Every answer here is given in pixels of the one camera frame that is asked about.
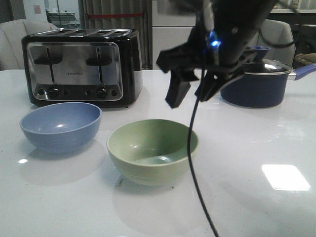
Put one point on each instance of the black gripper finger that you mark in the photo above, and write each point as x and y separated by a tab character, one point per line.
179	86
213	82

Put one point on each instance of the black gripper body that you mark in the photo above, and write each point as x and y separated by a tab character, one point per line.
222	49

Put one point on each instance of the green bowl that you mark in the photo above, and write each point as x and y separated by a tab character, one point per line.
152	152

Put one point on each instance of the blue bowl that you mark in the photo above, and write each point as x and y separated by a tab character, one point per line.
62	127

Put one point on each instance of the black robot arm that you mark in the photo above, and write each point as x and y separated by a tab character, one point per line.
211	12

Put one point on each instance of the dark blue saucepan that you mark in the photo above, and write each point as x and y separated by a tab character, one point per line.
262	91

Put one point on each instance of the white cabinet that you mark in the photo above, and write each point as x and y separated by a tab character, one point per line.
169	28

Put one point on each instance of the glass pot lid blue knob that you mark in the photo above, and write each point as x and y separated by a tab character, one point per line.
261	66

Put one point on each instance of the grey chair on right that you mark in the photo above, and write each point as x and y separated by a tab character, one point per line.
279	33

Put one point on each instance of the grey chair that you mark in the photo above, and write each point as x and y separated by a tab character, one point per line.
279	33
11	34

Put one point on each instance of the black and steel toaster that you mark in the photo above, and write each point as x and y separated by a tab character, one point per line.
98	66

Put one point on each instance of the olive cushion at right edge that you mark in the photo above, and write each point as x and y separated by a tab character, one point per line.
304	59

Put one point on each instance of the dark kitchen counter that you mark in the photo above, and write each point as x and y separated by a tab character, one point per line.
303	27

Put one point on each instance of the grey chair on left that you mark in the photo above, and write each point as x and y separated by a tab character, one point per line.
11	34

